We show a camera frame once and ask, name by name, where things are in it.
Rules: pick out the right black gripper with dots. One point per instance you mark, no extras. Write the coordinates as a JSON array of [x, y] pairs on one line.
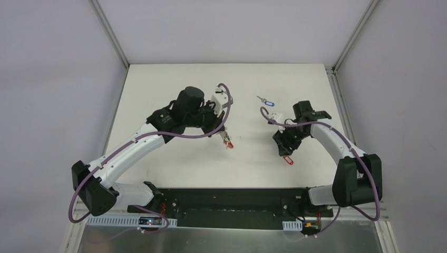
[[284, 143]]

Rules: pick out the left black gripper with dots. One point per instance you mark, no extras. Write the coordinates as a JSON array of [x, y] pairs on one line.
[[216, 123]]

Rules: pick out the grey red keyring holder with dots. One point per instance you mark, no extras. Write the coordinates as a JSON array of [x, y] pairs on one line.
[[226, 139]]

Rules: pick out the red tag key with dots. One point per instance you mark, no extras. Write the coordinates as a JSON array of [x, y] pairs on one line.
[[288, 159]]

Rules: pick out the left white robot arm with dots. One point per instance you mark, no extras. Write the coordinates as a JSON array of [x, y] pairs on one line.
[[189, 116]]

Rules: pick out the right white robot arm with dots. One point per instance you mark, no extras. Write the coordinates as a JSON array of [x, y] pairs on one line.
[[358, 175]]

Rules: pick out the blue tag key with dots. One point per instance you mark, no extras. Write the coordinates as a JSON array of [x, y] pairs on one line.
[[266, 102]]

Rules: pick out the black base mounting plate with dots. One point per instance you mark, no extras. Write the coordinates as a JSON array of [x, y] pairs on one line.
[[238, 208]]

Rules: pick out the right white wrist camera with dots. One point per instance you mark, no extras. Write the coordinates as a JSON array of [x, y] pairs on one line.
[[278, 120]]

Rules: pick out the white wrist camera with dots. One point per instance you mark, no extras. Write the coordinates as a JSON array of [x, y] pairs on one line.
[[221, 101], [278, 120]]

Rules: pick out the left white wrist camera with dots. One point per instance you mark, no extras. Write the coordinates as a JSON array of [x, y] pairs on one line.
[[221, 101]]

